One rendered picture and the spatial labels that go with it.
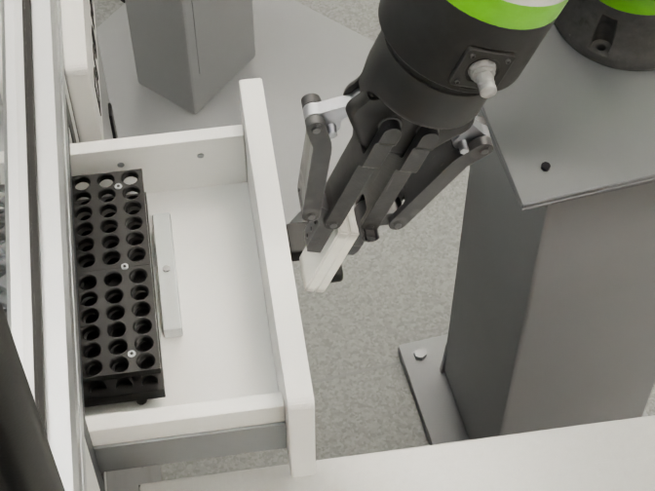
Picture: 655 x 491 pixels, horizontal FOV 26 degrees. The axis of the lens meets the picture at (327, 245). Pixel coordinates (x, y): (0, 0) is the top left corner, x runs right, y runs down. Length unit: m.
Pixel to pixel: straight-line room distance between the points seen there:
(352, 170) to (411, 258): 1.23
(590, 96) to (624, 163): 0.08
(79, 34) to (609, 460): 0.52
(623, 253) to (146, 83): 1.01
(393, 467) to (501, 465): 0.08
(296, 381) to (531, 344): 0.70
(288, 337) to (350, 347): 1.09
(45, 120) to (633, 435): 0.50
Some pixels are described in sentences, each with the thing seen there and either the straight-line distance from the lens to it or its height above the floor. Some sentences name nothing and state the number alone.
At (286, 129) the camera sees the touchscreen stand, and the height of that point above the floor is 0.04.
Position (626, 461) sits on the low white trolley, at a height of 0.76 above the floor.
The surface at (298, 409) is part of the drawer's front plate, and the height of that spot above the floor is 0.92.
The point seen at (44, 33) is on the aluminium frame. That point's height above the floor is 0.99.
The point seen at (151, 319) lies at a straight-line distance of 1.00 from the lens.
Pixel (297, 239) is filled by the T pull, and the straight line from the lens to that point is 1.01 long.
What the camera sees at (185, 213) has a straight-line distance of 1.13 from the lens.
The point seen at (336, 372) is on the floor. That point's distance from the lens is 2.01.
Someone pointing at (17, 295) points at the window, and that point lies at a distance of 0.82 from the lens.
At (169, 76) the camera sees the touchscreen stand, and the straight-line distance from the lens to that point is 2.22.
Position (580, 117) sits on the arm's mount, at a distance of 1.28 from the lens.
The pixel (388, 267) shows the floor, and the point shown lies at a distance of 2.11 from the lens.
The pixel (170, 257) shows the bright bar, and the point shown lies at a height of 0.85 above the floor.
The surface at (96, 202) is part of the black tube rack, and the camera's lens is 1.06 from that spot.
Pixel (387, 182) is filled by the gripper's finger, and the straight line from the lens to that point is 0.91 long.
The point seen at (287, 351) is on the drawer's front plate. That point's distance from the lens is 0.94.
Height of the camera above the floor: 1.73
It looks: 54 degrees down
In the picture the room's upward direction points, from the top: straight up
